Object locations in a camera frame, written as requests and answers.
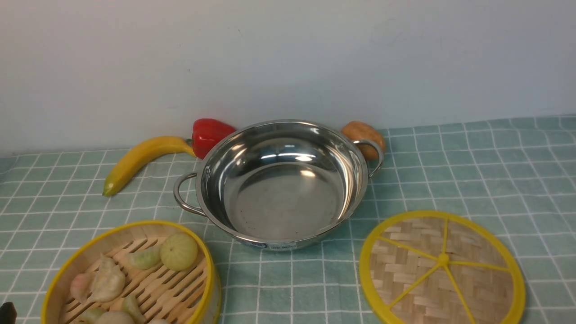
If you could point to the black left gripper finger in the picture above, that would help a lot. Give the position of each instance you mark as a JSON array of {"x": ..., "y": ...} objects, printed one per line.
[{"x": 8, "y": 313}]

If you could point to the yellow bamboo steamer basket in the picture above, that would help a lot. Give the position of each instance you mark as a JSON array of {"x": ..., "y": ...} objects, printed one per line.
[{"x": 190, "y": 296}]

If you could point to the yellow woven bamboo lid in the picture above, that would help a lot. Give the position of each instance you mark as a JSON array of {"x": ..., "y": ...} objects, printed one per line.
[{"x": 433, "y": 267}]

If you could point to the stainless steel pot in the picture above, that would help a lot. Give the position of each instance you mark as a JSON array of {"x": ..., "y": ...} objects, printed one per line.
[{"x": 281, "y": 185}]

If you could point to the pink dumpling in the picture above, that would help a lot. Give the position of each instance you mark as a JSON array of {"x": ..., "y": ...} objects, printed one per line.
[{"x": 81, "y": 286}]

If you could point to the green dumpling slice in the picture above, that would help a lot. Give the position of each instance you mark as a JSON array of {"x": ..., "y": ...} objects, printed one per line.
[
  {"x": 131, "y": 307},
  {"x": 89, "y": 316}
]

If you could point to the white round bun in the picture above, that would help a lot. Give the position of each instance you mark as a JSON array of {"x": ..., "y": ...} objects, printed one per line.
[
  {"x": 159, "y": 321},
  {"x": 115, "y": 317}
]

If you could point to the white pleated dumpling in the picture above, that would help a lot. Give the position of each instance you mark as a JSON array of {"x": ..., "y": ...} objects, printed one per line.
[{"x": 108, "y": 282}]

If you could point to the pale green dumpling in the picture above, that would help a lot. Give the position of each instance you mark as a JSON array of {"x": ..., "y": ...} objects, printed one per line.
[{"x": 145, "y": 259}]

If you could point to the round green bun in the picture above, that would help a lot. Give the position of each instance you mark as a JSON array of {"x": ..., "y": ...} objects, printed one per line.
[{"x": 179, "y": 251}]

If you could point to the yellow banana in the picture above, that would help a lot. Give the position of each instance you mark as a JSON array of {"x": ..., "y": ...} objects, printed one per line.
[{"x": 139, "y": 156}]

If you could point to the red bell pepper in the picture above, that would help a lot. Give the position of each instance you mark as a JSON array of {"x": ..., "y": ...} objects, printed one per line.
[{"x": 208, "y": 132}]

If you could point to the brown potato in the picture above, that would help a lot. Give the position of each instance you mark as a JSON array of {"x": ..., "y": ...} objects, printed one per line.
[{"x": 357, "y": 130}]

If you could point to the green checkered tablecloth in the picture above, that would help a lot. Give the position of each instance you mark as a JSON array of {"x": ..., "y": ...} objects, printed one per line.
[{"x": 514, "y": 177}]

